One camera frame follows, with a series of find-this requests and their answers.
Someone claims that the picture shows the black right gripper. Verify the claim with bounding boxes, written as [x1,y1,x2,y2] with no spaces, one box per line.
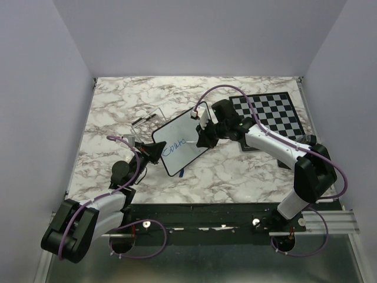
[196,117,229,148]

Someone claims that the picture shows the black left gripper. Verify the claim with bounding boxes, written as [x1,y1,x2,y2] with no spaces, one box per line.
[128,140,167,186]

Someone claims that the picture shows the black framed whiteboard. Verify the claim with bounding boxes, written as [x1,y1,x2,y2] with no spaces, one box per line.
[152,108,208,177]

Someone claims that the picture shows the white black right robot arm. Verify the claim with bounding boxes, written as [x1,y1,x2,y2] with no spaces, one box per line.
[190,100,337,231]

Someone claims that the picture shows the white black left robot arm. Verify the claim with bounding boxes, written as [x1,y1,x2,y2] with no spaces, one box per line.
[41,141,166,263]

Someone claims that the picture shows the black grey chessboard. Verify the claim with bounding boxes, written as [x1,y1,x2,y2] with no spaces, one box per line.
[229,92,305,152]

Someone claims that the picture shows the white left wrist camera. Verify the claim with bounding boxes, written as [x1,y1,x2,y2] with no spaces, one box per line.
[123,134,135,146]

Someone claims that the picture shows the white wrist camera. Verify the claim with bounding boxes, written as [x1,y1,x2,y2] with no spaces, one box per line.
[123,134,135,146]
[190,106,211,130]

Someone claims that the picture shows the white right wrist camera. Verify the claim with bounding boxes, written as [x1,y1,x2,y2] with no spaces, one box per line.
[190,106,211,130]

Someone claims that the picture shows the silver wire whiteboard stand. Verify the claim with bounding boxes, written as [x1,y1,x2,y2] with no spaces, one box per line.
[130,107,167,143]

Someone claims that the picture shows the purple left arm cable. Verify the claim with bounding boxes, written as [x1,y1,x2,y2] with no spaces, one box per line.
[58,135,141,261]

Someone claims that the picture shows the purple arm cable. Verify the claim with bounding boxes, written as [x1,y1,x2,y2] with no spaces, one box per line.
[196,84,350,201]
[58,135,141,261]

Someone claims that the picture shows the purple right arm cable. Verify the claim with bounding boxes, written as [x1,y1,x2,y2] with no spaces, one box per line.
[196,84,350,201]

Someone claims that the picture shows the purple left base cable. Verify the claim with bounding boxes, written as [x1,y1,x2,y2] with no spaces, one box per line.
[109,220,168,261]

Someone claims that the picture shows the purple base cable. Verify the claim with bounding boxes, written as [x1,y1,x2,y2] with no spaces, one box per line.
[109,220,168,261]
[270,208,329,258]

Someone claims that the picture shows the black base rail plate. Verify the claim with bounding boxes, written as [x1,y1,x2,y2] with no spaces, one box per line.
[106,203,306,249]

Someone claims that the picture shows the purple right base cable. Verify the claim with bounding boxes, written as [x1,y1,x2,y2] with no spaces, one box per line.
[270,208,329,258]

